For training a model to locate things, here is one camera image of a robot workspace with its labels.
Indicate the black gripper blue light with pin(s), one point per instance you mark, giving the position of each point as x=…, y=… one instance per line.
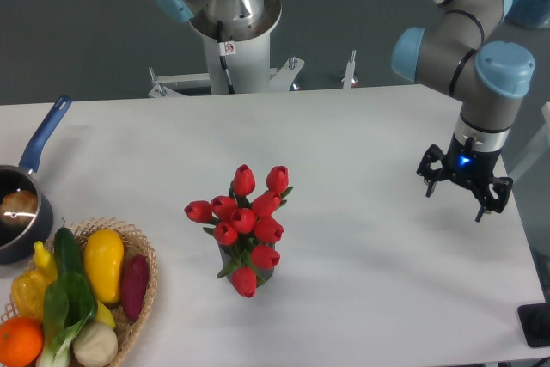
x=469, y=169

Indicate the red tulip bouquet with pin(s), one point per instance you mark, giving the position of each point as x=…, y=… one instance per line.
x=236, y=221

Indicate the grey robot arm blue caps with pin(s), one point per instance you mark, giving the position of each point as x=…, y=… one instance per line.
x=489, y=78

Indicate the dark grey ribbed vase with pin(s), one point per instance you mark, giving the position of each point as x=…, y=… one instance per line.
x=230, y=265

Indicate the black device at edge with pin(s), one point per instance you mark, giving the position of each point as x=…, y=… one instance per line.
x=534, y=319

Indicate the woven wicker basket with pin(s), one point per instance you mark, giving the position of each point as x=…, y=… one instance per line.
x=135, y=242

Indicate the purple sweet potato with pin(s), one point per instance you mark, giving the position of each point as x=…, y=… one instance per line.
x=134, y=283

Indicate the yellow squash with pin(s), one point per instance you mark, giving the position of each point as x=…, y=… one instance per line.
x=103, y=258

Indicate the yellow banana tip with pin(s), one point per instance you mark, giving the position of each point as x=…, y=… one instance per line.
x=104, y=315

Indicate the green cucumber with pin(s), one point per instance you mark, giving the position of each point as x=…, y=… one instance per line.
x=67, y=253

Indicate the green bok choy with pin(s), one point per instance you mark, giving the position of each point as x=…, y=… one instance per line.
x=69, y=304

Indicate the small yellow pepper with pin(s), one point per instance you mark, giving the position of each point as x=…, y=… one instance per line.
x=45, y=262

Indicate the browned patty in pan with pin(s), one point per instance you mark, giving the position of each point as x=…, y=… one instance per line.
x=19, y=208

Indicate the yellow bell pepper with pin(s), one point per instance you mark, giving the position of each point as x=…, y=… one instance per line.
x=28, y=292

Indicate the orange fruit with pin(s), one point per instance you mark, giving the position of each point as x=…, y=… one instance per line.
x=21, y=341

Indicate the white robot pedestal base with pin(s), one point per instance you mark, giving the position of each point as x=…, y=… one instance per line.
x=236, y=37

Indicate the blue handled saucepan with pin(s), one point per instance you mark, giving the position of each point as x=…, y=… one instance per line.
x=17, y=243

